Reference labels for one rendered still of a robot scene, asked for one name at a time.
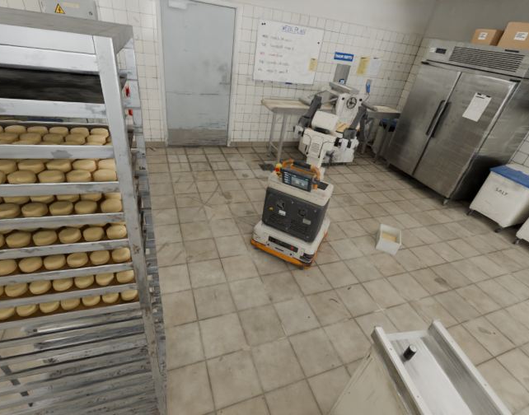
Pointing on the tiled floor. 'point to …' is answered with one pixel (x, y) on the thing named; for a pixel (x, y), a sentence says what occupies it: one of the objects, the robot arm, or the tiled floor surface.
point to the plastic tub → (388, 240)
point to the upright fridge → (466, 177)
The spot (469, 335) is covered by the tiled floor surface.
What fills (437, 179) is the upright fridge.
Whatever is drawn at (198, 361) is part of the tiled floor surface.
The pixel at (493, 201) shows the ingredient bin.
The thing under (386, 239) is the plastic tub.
